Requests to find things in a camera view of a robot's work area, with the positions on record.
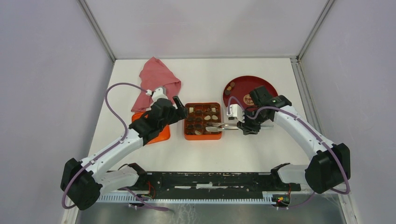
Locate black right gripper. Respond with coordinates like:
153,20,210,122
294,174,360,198
237,109,269,135

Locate orange chocolate box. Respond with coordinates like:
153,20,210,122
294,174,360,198
183,102,222,140

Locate silver white-handled tongs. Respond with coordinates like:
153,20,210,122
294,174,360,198
206,122,275,133

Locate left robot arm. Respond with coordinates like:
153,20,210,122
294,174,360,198
61,96,188,210

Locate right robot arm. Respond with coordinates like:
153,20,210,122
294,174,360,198
226,86,351,195

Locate orange box lid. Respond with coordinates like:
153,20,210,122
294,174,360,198
131,112,171,145

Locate red round plate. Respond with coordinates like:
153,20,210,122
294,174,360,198
223,76,278,108

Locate pink cloth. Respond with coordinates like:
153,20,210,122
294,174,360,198
131,57,182,112

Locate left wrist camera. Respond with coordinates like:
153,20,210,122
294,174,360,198
146,86,168,103

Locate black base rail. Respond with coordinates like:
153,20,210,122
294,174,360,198
129,171,301,200

